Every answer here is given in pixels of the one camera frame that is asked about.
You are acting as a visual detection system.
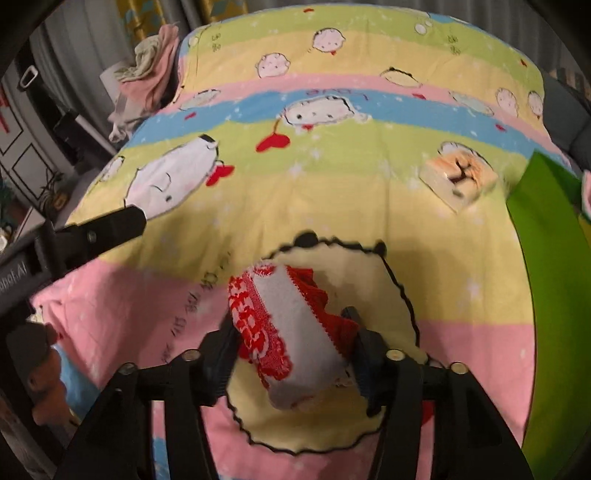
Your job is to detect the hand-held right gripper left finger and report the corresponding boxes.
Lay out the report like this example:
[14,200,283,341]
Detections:
[65,318,241,480]

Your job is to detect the yellow patterned curtain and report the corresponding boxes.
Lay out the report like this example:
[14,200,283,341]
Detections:
[115,0,185,40]

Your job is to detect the pink towel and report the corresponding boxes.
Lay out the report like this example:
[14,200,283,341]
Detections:
[120,23,181,112]

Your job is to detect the red white knitted cloth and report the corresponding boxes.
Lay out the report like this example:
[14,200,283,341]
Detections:
[228,261,361,411]

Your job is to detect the white panelled door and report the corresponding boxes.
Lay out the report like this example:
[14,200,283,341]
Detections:
[0,69,61,199]

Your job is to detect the person's left hand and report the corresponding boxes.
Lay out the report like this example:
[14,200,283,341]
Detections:
[28,353,79,425]

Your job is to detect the white grey cloth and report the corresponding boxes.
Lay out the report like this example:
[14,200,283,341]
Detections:
[108,65,148,141]

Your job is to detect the patterned pillow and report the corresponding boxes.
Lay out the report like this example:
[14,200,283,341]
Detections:
[554,67,587,90]

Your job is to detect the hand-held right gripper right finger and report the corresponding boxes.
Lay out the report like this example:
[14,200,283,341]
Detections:
[342,307,532,480]

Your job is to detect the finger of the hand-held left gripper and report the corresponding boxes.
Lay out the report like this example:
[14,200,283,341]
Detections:
[44,205,148,282]

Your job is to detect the pale green cloth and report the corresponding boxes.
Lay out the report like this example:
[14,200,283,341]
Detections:
[134,34,162,79]

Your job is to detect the potted plant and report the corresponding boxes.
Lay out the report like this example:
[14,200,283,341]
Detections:
[39,171,70,213]

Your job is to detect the cartoon printed bedsheet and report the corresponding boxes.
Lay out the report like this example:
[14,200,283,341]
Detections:
[28,4,591,480]

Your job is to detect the grey sofa cushions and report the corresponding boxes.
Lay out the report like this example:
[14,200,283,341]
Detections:
[540,67,591,171]

